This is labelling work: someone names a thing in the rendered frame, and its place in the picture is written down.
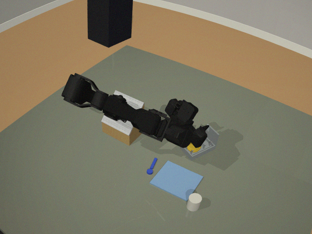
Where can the light blue flat mat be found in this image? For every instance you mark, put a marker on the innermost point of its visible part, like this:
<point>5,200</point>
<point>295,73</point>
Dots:
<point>176,180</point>

